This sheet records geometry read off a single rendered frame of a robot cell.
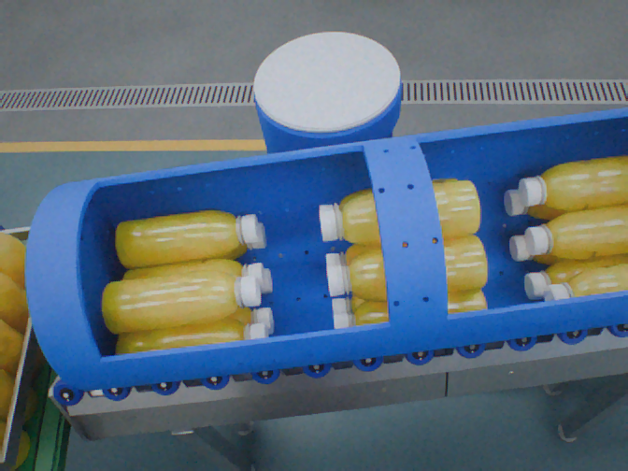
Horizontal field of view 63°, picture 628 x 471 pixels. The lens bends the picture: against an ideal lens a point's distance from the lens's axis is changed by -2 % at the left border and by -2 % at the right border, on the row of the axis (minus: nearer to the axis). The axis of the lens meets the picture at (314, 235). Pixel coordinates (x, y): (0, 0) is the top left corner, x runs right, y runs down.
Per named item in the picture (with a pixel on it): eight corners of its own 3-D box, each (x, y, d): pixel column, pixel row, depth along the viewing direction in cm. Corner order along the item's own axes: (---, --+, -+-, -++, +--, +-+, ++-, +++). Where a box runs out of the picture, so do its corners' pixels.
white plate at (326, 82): (238, 126, 94) (240, 131, 95) (395, 132, 90) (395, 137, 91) (269, 31, 109) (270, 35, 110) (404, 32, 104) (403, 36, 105)
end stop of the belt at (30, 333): (16, 465, 74) (4, 462, 71) (10, 465, 74) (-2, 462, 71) (60, 235, 96) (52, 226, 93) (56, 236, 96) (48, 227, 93)
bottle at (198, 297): (123, 334, 71) (252, 319, 70) (101, 335, 64) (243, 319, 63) (120, 283, 72) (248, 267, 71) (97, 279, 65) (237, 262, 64)
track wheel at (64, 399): (76, 381, 76) (80, 373, 78) (47, 384, 76) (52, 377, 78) (84, 406, 77) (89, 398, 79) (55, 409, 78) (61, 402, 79)
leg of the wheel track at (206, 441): (255, 481, 158) (196, 434, 105) (236, 483, 158) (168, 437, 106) (254, 461, 161) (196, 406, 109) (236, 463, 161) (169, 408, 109)
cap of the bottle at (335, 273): (345, 297, 68) (331, 299, 68) (340, 268, 69) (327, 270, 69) (344, 290, 64) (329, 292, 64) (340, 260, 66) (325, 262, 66)
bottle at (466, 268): (479, 293, 68) (345, 311, 69) (469, 244, 71) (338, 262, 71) (492, 279, 62) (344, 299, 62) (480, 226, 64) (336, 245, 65)
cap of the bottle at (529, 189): (527, 186, 75) (515, 188, 75) (535, 171, 72) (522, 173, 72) (535, 209, 74) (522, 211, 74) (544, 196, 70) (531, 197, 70)
